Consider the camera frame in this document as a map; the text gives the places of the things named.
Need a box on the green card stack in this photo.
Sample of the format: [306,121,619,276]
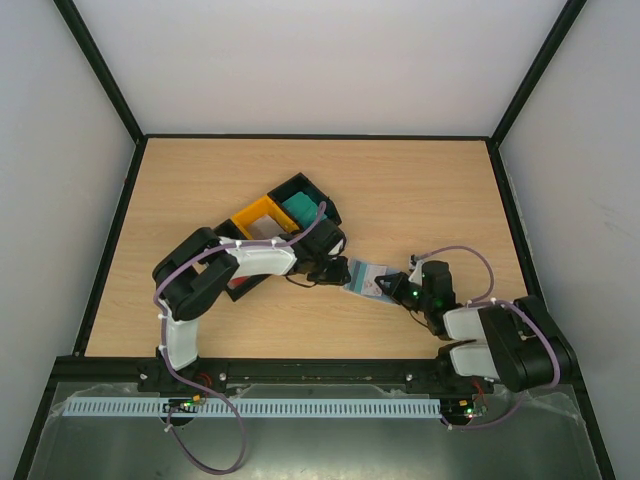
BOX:
[282,192,318,229]

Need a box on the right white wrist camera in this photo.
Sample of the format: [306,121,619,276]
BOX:
[408,255,424,286]

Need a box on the purple cable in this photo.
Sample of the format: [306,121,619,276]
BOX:
[409,244,562,431]
[153,199,329,474]

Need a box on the light blue slotted cable duct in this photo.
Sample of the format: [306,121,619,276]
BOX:
[62,397,441,419]

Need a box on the black bin with red cards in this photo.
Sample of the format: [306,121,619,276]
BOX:
[214,219,268,302]

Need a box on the black aluminium frame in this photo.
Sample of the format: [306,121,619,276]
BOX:
[13,0,615,479]

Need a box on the black bin with green cards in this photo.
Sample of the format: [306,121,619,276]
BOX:
[268,173,342,229]

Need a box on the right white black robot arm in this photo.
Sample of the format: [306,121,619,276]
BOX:
[375,260,578,393]

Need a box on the white pink credit card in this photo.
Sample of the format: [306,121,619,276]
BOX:
[349,262,391,301]

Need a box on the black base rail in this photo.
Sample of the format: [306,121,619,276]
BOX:
[48,356,493,398]

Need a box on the beige card holder wallet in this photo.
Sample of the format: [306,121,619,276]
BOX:
[342,256,401,306]

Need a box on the yellow bin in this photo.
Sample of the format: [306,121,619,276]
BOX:
[231,195,300,240]

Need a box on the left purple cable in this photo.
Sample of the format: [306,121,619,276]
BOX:
[153,199,329,474]

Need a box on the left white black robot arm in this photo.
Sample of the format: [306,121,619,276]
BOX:
[152,219,350,371]

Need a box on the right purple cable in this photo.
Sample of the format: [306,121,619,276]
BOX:
[409,244,562,431]

